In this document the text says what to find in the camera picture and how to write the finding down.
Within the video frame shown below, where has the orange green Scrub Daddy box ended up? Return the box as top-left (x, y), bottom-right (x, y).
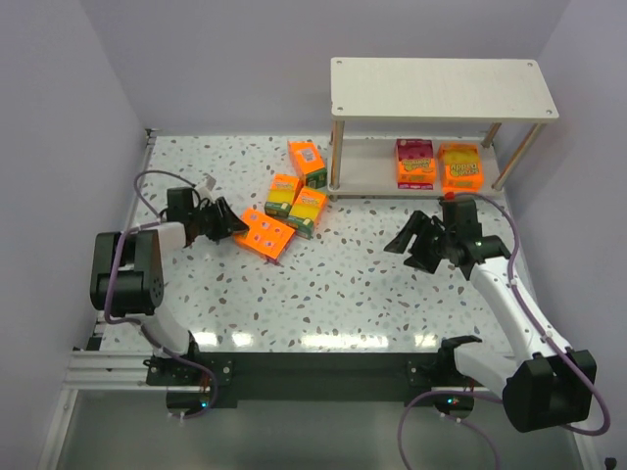
top-left (287, 141), bottom-right (327, 189)

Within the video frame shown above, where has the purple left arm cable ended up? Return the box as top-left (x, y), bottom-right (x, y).
top-left (102, 169), bottom-right (221, 420)

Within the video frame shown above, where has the sponge daddy box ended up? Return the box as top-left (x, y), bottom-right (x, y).
top-left (264, 174), bottom-right (302, 218)
top-left (286, 187), bottom-right (327, 239)

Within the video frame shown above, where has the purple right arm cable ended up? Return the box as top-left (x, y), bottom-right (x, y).
top-left (396, 191), bottom-right (612, 470)

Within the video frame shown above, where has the white two-tier shelf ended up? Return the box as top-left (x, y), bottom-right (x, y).
top-left (327, 57), bottom-right (559, 200)

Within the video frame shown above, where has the orange magenta Scrub Mommy box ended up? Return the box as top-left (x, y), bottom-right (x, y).
top-left (234, 209), bottom-right (296, 263)

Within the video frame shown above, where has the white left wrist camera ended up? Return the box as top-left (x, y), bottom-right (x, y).
top-left (194, 175), bottom-right (216, 200)

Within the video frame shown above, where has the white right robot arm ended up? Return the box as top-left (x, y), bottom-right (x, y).
top-left (385, 193), bottom-right (597, 433)

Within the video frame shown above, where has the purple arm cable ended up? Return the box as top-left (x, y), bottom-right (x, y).
top-left (102, 169), bottom-right (221, 420)
top-left (396, 191), bottom-right (612, 470)

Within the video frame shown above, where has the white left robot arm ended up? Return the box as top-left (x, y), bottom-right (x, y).
top-left (89, 187), bottom-right (248, 379)

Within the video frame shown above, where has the aluminium frame rail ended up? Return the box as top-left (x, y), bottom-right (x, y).
top-left (36, 127), bottom-right (161, 470)

